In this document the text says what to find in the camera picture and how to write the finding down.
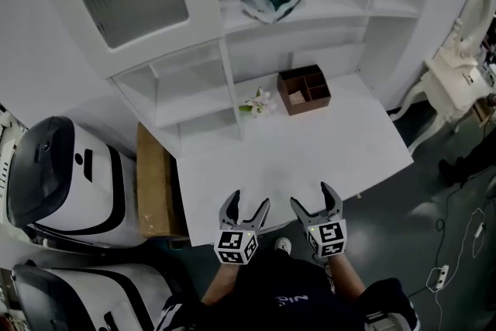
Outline white power strip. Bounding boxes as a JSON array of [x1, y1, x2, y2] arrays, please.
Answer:
[[433, 264, 450, 290]]

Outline person's dark shirt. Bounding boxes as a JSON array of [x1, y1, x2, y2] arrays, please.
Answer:
[[154, 250, 419, 331]]

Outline person's left forearm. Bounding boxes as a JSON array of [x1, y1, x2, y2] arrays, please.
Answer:
[[201, 262, 244, 305]]

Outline black floor cable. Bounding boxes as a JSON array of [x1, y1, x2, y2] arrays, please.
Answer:
[[406, 174, 496, 299]]

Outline small white flower bouquet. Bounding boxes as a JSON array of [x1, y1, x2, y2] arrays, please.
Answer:
[[239, 87, 278, 119]]

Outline person's right white shoe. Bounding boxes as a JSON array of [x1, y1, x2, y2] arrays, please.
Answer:
[[274, 236, 292, 255]]

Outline cream vanity table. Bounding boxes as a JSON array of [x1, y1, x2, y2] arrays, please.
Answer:
[[393, 57, 492, 153]]

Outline brown wooden organizer box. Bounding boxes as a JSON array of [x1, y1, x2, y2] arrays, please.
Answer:
[[276, 64, 332, 116]]

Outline person's right forearm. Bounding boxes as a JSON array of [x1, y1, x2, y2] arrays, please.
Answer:
[[327, 253, 367, 298]]

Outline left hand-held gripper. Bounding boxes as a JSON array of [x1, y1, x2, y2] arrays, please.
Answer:
[[213, 189, 271, 267]]

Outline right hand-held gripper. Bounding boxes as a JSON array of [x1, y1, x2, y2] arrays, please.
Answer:
[[289, 181, 348, 258]]

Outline white desk with hutch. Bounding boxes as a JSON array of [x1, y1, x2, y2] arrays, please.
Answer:
[[26, 0, 441, 158]]

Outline white floor cable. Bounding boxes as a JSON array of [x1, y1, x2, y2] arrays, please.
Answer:
[[425, 207, 487, 331]]

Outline cream oval vanity mirror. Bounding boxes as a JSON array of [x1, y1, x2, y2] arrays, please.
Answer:
[[449, 0, 496, 60]]

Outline brown cardboard box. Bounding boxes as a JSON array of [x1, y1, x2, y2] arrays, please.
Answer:
[[135, 122, 190, 240]]

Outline white black robot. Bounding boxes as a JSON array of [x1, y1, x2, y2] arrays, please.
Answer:
[[5, 116, 149, 247], [11, 262, 180, 331]]

